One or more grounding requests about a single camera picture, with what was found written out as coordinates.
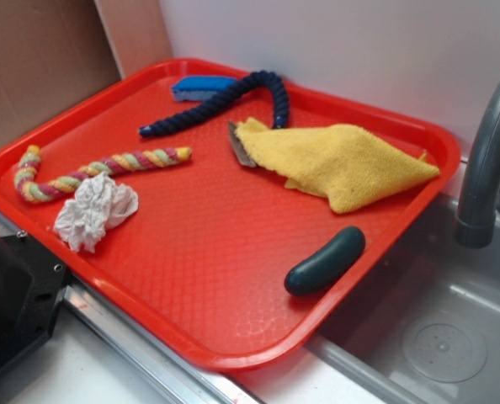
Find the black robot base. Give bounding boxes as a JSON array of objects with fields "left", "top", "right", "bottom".
[{"left": 0, "top": 235, "right": 69, "bottom": 376}]

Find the crumpled white paper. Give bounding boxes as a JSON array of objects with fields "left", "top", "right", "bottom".
[{"left": 54, "top": 173, "right": 139, "bottom": 253}]

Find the red plastic tray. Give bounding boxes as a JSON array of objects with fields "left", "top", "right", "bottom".
[{"left": 0, "top": 59, "right": 460, "bottom": 373}]

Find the grey scraper under cloth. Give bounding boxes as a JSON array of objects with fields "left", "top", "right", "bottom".
[{"left": 228, "top": 121, "right": 258, "bottom": 168}]

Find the yellow cloth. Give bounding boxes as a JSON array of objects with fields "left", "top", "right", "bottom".
[{"left": 233, "top": 118, "right": 440, "bottom": 214}]

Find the dark green toy cucumber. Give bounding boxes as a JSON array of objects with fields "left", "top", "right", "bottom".
[{"left": 284, "top": 226, "right": 366, "bottom": 296}]

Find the blue sponge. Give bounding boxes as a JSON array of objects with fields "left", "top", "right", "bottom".
[{"left": 171, "top": 76, "right": 237, "bottom": 102}]

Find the grey plastic sink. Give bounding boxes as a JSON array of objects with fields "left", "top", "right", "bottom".
[{"left": 308, "top": 196, "right": 500, "bottom": 403}]

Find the grey toy faucet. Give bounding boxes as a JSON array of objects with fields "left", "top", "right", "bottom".
[{"left": 454, "top": 83, "right": 500, "bottom": 248}]

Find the brown cardboard panel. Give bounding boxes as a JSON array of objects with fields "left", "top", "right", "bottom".
[{"left": 0, "top": 1, "right": 173, "bottom": 149}]

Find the navy blue rope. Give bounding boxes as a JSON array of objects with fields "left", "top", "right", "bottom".
[{"left": 138, "top": 70, "right": 292, "bottom": 139}]

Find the aluminium rail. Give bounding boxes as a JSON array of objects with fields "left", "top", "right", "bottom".
[{"left": 0, "top": 197, "right": 263, "bottom": 404}]

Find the multicolour twisted rope toy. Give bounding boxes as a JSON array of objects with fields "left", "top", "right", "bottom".
[{"left": 13, "top": 145, "right": 193, "bottom": 204}]

